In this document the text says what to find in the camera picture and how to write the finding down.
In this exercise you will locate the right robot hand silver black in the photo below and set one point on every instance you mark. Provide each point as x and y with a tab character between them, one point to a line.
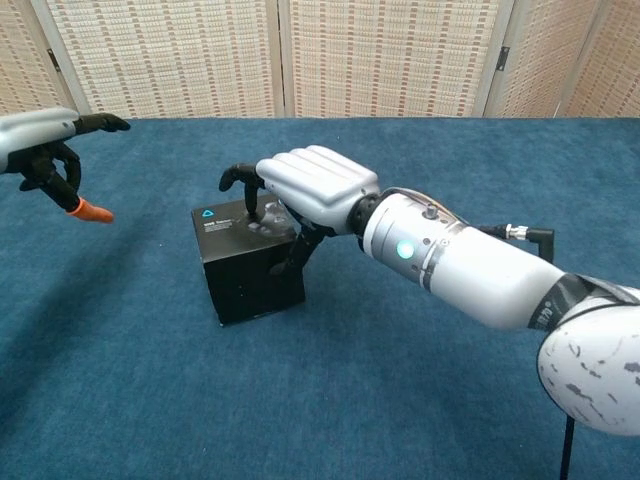
320	180

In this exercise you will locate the left robot hand orange thumb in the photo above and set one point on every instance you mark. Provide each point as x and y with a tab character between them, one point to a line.
35	132

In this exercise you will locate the black cardboard box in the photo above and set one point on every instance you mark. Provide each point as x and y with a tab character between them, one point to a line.
250	285

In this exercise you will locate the woven bamboo folding screen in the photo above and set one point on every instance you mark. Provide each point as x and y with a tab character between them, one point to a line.
165	55

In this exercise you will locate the black screen hinge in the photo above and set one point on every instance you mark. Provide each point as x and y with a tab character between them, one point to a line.
52	57
503	55

